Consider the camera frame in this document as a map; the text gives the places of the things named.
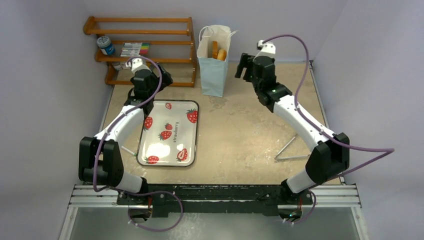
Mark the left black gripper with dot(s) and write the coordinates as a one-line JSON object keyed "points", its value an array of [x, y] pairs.
{"points": [[166, 81]]}

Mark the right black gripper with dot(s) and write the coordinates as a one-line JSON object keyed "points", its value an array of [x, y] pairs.
{"points": [[247, 67]]}

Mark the white blue paper bag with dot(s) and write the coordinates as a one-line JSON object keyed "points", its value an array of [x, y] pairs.
{"points": [[213, 71]]}

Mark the strawberry pattern tray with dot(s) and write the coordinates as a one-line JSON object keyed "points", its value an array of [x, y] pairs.
{"points": [[169, 134]]}

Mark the metal tongs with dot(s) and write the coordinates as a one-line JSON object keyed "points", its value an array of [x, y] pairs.
{"points": [[283, 154]]}

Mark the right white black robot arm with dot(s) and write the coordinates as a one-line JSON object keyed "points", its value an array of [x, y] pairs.
{"points": [[327, 159]]}

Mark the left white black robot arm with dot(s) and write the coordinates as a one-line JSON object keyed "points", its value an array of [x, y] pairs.
{"points": [[100, 160]]}

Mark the fake round bread bun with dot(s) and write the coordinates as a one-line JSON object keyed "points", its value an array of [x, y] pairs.
{"points": [[221, 55]]}

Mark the fake toast slice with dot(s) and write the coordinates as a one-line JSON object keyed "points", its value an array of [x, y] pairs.
{"points": [[215, 49]]}

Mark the small white box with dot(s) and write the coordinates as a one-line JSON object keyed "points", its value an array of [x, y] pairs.
{"points": [[118, 66]]}

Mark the coloured marker pen box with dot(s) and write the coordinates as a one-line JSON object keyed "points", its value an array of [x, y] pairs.
{"points": [[133, 49]]}

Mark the wooden shelf rack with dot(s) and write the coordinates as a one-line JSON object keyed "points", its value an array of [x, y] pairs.
{"points": [[92, 27]]}

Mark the white green tipped pen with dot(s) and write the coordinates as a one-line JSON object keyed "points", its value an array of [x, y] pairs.
{"points": [[129, 151]]}

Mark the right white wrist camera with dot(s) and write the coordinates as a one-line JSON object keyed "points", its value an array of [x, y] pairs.
{"points": [[266, 49]]}

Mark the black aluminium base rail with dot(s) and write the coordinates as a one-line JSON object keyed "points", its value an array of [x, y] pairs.
{"points": [[219, 199]]}

